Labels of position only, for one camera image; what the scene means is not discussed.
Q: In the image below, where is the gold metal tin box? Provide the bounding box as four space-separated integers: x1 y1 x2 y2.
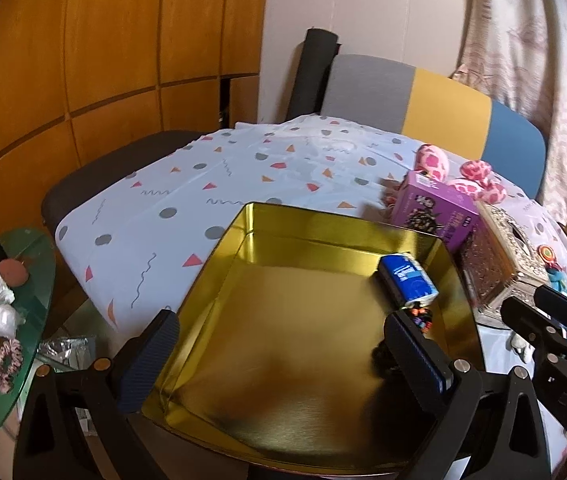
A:
142 201 489 476

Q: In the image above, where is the blue tissue pack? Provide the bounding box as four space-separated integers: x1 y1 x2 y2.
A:
376 254 439 309

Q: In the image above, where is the green glass side table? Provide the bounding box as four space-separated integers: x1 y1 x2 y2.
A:
0 227 57 441

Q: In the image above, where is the wooden wardrobe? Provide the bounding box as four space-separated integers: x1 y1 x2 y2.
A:
0 0 269 241

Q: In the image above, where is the ornate silver box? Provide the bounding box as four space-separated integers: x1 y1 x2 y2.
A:
458 201 551 318

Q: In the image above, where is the silver foil bag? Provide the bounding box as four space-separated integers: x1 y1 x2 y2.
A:
38 335 94 371

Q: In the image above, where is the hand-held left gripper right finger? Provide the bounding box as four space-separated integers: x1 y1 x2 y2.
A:
383 309 554 480

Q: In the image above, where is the grey yellow blue chair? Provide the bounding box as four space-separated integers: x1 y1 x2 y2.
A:
321 54 547 201

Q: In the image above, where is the pink black scrunchie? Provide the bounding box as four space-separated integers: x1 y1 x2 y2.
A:
0 338 24 395

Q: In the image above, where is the small white toy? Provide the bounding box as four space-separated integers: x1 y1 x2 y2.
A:
511 332 534 363

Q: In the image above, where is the brown round puff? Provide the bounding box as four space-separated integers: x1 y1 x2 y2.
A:
0 257 29 287

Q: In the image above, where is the black rolled mat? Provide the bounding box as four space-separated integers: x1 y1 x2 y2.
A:
287 28 339 120

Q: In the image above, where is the floral curtain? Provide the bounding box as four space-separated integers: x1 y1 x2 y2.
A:
451 0 567 221

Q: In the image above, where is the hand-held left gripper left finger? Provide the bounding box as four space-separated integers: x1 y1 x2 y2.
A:
14 309 182 480

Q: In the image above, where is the purple cardboard box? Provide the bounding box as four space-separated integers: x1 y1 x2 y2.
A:
390 170 481 253

